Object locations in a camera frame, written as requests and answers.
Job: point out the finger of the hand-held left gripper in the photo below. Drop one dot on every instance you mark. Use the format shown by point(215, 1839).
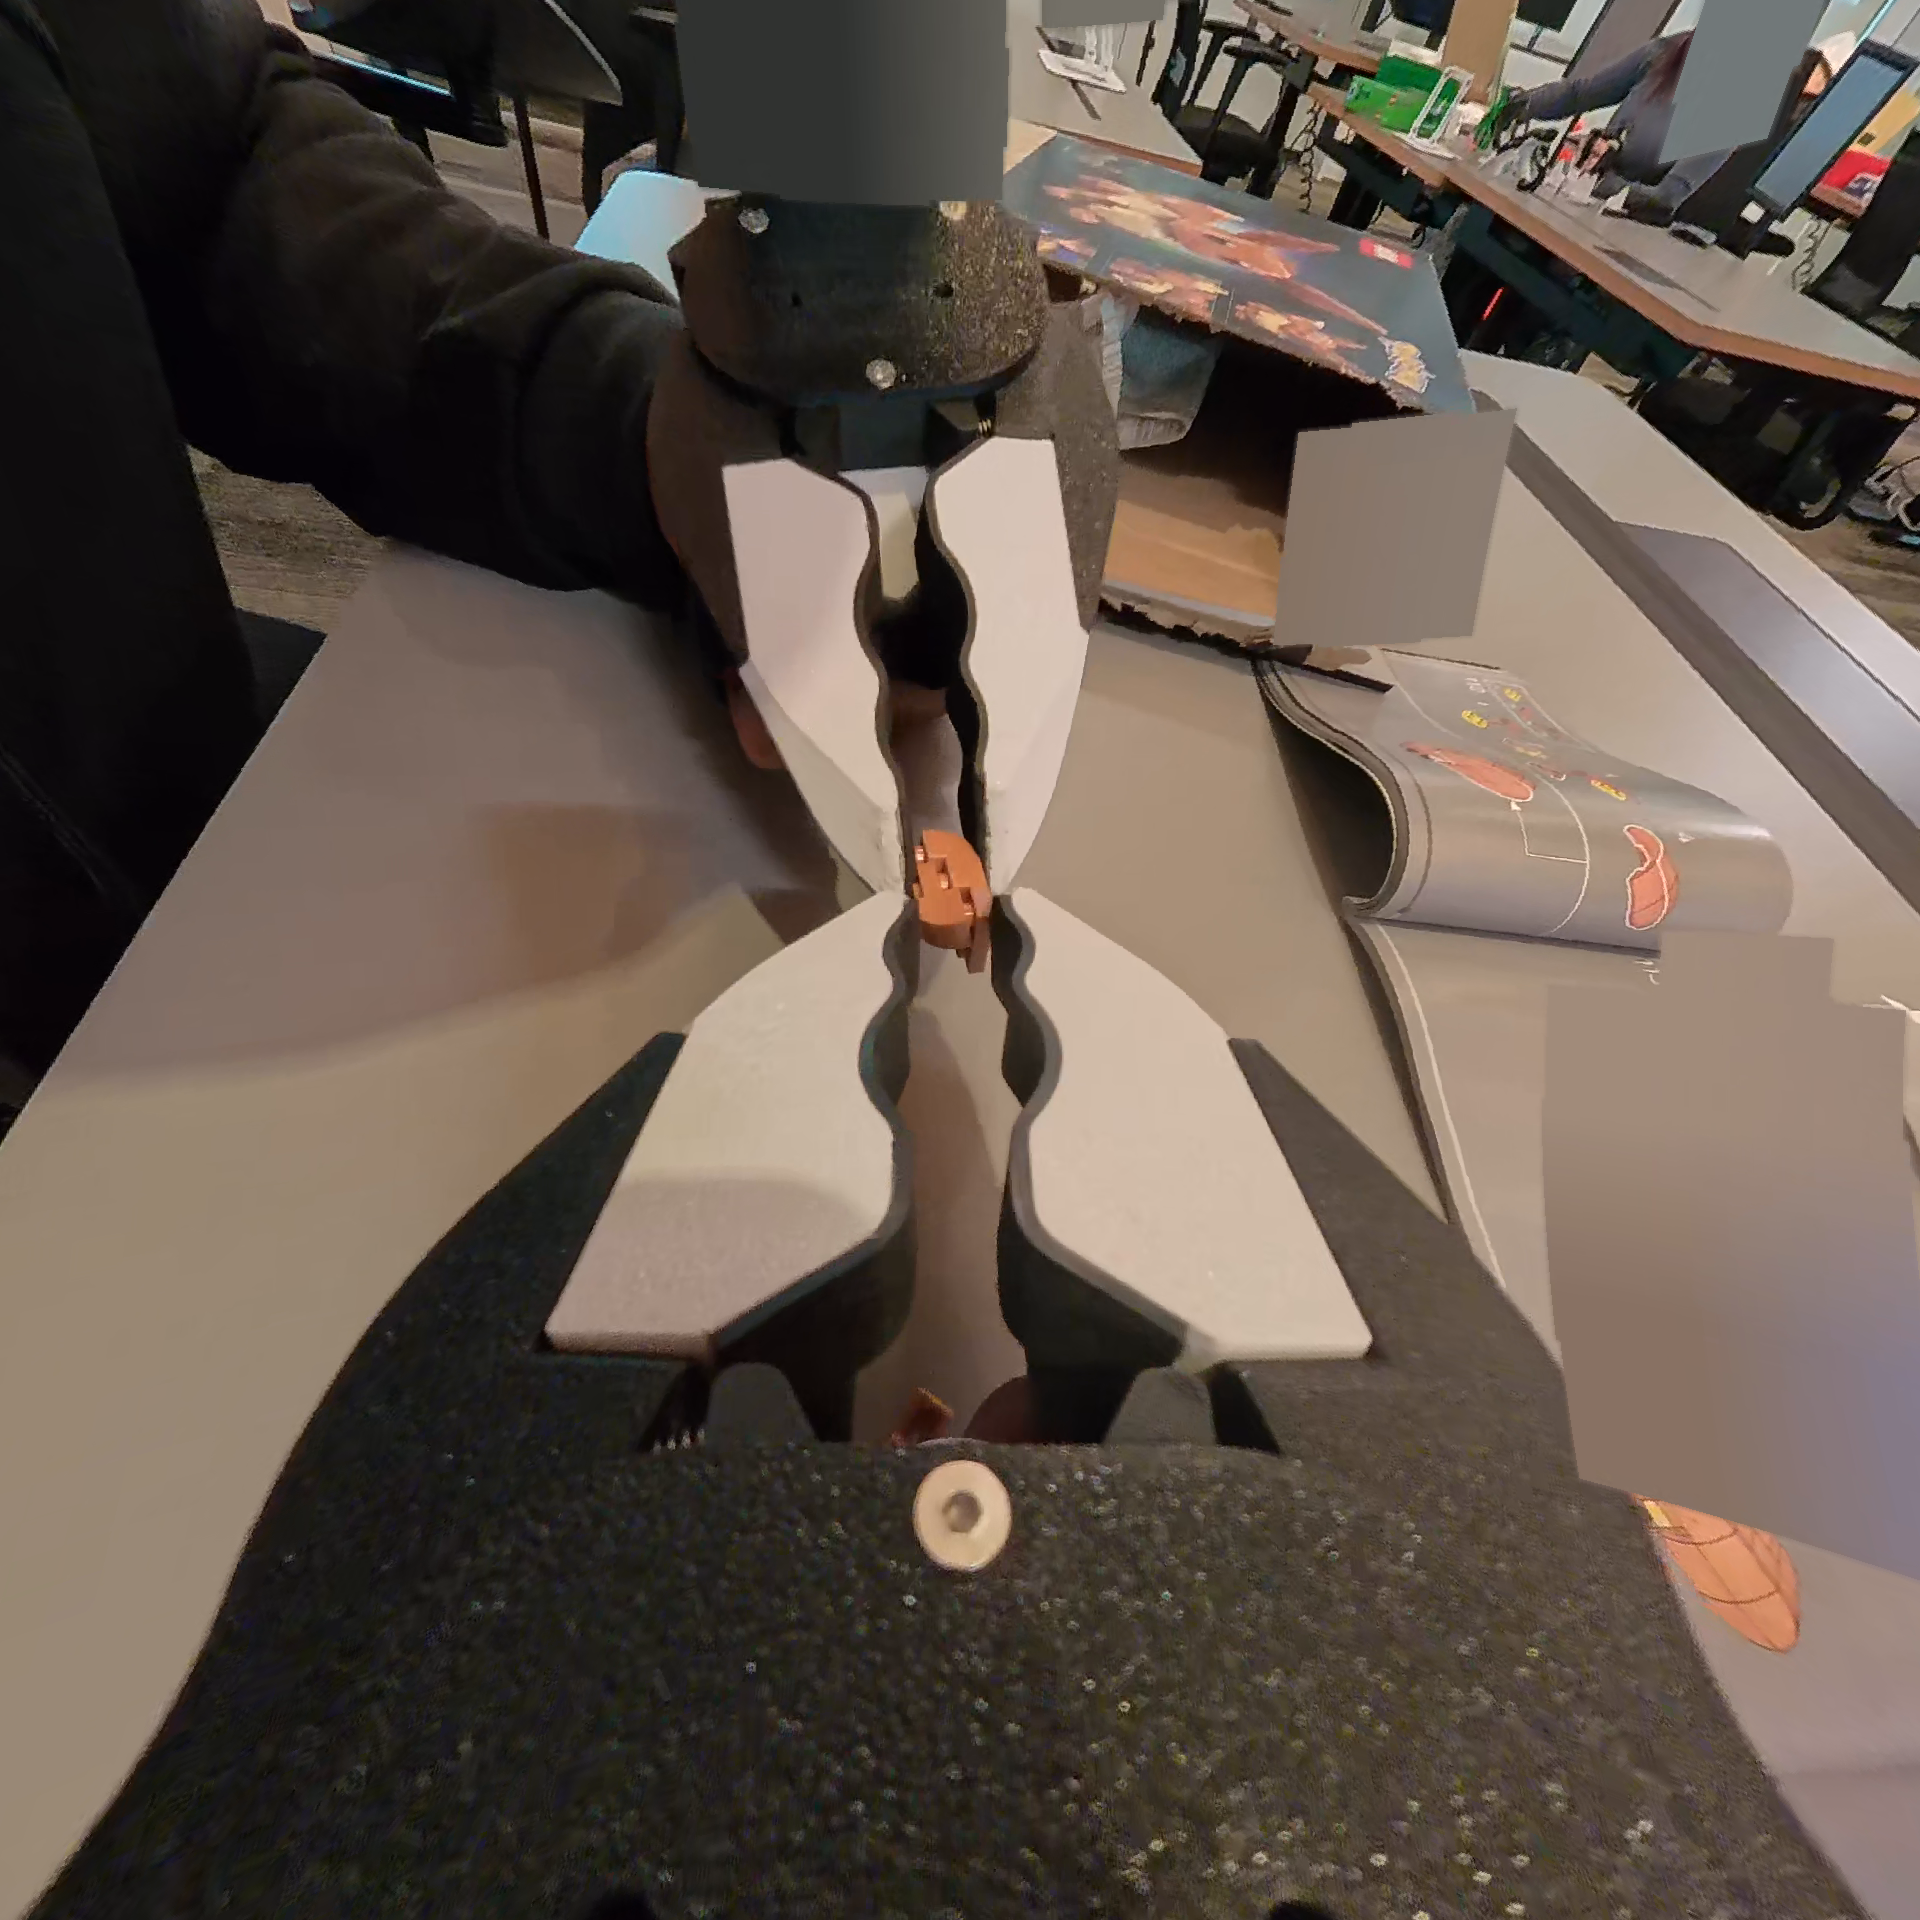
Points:
point(805, 629)
point(1027, 613)

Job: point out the grey instruction booklet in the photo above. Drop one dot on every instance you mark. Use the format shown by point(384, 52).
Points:
point(1530, 811)

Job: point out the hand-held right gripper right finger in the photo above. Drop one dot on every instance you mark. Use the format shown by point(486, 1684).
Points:
point(1185, 1168)

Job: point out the long wooden table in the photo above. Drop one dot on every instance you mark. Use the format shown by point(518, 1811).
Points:
point(1620, 237)

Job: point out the small brown brick plate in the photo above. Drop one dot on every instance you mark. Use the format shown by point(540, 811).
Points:
point(946, 882)

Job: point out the person's left hand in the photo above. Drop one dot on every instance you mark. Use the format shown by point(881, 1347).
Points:
point(747, 727)

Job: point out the cardboard box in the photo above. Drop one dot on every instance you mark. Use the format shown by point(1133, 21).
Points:
point(1201, 515)

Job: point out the grey desk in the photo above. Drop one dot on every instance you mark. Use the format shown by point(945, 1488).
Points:
point(447, 900)

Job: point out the square brown brick plate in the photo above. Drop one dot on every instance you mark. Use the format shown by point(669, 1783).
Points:
point(925, 1409)

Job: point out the light grey table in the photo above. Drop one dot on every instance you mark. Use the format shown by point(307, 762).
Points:
point(1710, 480)

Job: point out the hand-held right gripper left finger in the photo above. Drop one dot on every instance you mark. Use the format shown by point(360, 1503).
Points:
point(747, 1168)

